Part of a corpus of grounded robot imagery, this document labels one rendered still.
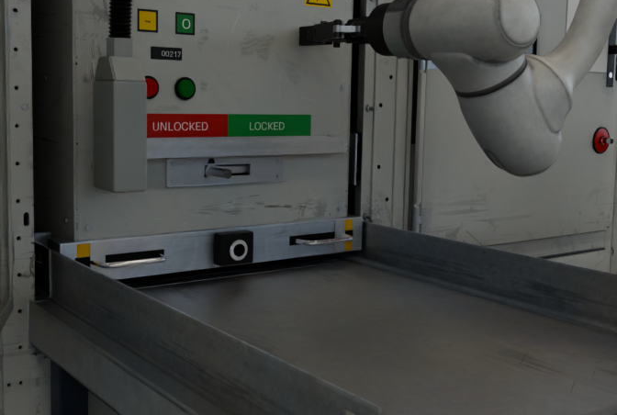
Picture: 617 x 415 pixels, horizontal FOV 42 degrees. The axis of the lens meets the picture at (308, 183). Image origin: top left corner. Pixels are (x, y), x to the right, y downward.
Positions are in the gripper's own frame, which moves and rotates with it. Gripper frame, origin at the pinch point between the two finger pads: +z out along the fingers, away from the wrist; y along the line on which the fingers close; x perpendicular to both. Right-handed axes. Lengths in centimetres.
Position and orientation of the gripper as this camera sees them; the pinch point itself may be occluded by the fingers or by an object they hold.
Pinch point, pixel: (315, 35)
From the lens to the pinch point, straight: 132.1
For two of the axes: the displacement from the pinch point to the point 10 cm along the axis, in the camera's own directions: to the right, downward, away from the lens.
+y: 8.0, -0.5, 5.9
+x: 0.2, -9.9, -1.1
